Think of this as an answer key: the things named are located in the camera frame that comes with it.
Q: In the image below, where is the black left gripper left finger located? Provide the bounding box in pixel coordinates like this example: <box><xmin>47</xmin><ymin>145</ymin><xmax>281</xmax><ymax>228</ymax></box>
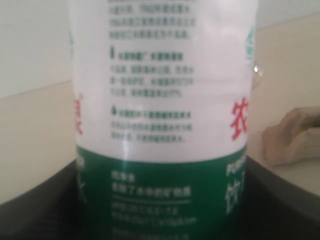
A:
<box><xmin>0</xmin><ymin>161</ymin><xmax>79</xmax><ymax>240</ymax></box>

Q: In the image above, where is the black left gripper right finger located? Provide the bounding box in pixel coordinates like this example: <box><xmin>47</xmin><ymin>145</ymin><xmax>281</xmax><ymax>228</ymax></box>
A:
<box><xmin>239</xmin><ymin>157</ymin><xmax>320</xmax><ymax>240</ymax></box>

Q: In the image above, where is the green label clear water bottle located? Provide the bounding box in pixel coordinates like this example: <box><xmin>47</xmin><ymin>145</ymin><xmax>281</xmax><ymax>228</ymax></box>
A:
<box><xmin>68</xmin><ymin>0</ymin><xmax>259</xmax><ymax>240</ymax></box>

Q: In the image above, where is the beige moulded pulp cardboard piece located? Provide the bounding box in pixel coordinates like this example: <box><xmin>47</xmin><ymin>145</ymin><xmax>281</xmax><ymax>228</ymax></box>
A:
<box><xmin>262</xmin><ymin>106</ymin><xmax>320</xmax><ymax>166</ymax></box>

